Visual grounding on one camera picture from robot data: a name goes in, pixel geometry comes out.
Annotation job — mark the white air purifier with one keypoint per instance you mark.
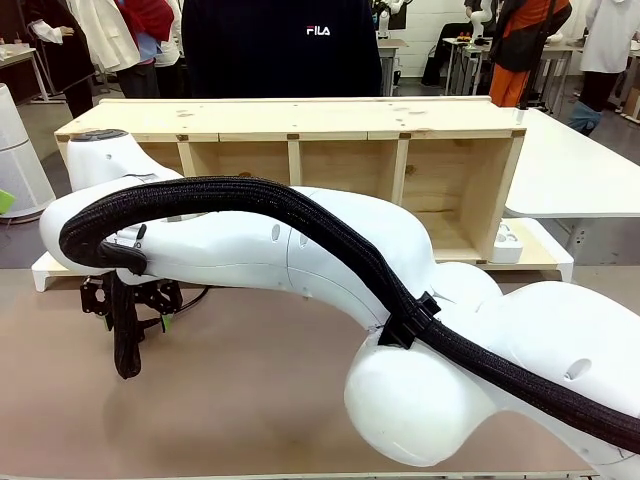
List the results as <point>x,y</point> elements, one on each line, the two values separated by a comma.
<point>20,165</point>

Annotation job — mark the mannequin in white coat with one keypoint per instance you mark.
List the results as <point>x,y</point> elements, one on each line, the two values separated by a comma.
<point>110,40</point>

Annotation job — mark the mannequin in red cardigan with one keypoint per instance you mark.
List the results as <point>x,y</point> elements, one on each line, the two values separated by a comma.
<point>147,20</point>

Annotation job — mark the blue plastic bag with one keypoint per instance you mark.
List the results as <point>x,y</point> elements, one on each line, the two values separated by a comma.
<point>585,120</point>

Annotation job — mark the pine wooden shelf unit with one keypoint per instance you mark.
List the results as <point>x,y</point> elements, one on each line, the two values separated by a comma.
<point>300,117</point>

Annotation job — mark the white power strip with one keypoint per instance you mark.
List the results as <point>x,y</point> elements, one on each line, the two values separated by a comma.
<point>507,245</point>

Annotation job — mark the beige background desk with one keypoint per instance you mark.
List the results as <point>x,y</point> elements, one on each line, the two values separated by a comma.
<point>20,54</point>

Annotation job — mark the green object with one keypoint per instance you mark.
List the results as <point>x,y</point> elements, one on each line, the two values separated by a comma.
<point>6,202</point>

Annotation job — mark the mannequin in orange black jacket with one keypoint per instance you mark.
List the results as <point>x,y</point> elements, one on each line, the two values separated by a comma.
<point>525,40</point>

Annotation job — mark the person in white lab coat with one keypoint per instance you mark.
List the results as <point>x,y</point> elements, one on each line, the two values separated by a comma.
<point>610,45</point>

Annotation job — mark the person in white shirt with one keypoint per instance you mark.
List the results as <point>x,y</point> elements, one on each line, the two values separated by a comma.
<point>170,52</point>

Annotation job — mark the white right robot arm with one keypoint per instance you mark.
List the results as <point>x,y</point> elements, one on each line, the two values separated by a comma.
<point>325,240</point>

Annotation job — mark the black sleeve clamp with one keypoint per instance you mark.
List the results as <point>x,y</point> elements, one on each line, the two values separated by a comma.
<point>415,320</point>

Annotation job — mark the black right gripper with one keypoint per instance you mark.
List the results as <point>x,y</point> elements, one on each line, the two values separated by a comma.
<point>148,289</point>

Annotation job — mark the person in navy sweater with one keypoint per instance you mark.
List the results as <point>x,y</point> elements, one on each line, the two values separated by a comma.
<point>280,60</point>

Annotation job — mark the mannequin in black coat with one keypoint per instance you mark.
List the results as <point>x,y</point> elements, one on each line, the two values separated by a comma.
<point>65,55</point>

